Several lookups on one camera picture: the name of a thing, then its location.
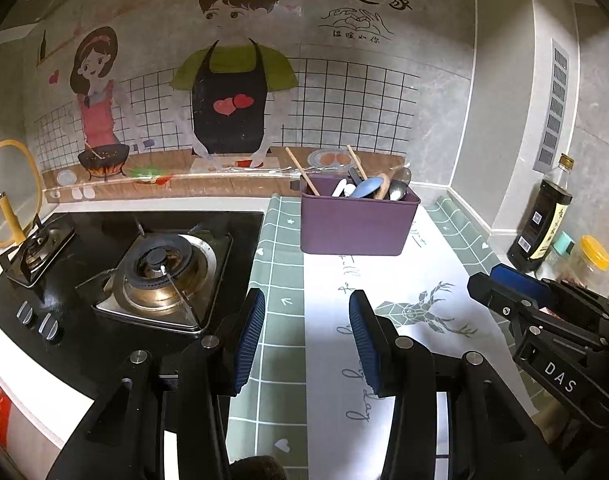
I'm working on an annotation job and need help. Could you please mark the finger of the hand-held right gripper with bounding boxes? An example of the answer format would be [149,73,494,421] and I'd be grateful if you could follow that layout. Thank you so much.
[467,272,609,357]
[489,263,609,322]

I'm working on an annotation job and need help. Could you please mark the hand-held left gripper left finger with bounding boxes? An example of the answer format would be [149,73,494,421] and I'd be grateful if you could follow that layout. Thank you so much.
[47,287,268,480]

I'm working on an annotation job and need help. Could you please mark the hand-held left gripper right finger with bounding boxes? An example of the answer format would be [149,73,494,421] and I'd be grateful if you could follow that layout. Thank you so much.
[349,289,553,480]

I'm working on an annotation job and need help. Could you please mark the purple utensil container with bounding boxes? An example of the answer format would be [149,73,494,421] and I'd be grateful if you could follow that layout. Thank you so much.
[299,176,422,256]

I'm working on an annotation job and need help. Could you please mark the person's right forearm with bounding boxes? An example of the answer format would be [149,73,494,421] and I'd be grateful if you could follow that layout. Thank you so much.
[531,399,588,461]

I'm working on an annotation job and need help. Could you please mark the jar with teal lid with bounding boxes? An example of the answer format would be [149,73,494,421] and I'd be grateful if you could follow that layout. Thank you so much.
[537,232,576,282]

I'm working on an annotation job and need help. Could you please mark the green white table mat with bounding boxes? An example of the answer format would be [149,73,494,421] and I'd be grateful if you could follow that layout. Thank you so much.
[223,194,540,480]

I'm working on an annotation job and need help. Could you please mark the dark soy sauce bottle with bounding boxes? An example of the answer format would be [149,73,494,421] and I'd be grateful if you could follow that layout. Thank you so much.
[507,153,576,274]

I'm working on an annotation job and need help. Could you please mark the jar with yellow lid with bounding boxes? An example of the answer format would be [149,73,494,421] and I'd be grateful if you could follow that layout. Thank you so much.
[559,234,609,297]

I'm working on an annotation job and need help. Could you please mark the large stove burner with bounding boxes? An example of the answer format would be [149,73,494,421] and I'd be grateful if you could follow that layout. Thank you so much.
[93,231,234,335]

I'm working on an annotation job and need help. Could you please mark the blue ceramic spoon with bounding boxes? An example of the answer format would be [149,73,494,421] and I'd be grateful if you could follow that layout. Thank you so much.
[352,173,391,200]

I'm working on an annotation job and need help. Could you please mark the black gas stove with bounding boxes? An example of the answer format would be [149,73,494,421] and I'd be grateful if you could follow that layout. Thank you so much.
[0,210,265,402]

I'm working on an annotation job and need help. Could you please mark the small stove burner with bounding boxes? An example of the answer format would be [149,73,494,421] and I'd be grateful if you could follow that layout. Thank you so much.
[0,219,76,289]

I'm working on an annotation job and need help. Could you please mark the glass pot lid yellow rim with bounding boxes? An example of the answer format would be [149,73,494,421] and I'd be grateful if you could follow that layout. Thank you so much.
[0,140,44,249]

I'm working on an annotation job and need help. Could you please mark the grey wall vent grille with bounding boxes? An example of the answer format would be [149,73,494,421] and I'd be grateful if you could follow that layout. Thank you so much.
[533,38,571,174]

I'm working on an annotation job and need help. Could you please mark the cartoon wall poster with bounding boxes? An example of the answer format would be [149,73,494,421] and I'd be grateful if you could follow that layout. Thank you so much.
[30,0,426,201]

